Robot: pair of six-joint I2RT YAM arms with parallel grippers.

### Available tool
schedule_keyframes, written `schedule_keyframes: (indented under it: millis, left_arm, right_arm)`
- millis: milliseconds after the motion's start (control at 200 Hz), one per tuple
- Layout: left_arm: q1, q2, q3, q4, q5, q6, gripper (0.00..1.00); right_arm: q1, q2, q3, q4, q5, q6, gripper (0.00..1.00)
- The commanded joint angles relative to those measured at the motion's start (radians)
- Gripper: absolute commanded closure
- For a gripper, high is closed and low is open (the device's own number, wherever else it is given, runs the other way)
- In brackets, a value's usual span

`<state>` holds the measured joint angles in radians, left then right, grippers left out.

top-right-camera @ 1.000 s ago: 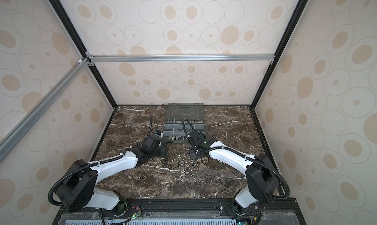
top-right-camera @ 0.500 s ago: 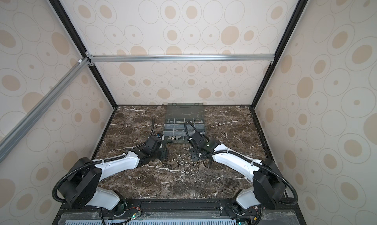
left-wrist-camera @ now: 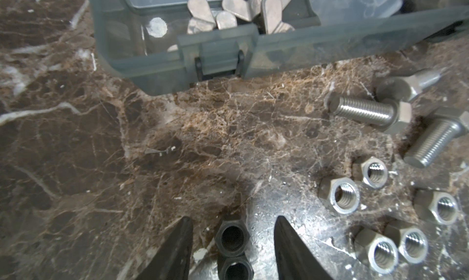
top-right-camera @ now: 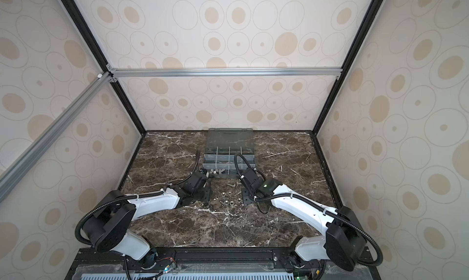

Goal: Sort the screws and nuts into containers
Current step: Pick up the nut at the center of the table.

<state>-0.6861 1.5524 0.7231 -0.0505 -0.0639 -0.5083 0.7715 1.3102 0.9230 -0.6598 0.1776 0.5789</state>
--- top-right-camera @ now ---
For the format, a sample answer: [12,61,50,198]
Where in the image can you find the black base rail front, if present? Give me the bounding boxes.
[66,247,380,280]

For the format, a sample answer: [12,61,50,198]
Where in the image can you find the diagonal aluminium rail left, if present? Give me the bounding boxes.
[1,72,111,201]

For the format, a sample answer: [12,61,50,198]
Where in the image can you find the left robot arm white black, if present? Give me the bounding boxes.
[75,150,213,265]

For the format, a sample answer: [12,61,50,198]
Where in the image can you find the clear plastic organizer box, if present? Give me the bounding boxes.
[202,128,256,179]

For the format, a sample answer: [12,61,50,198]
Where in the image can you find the horizontal aluminium rail back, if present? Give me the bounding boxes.
[106,67,343,79]

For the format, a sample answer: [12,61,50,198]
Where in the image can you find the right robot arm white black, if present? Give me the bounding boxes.
[233,154,384,271]

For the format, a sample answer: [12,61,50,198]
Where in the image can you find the silver wing nut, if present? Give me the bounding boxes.
[210,169,225,176]

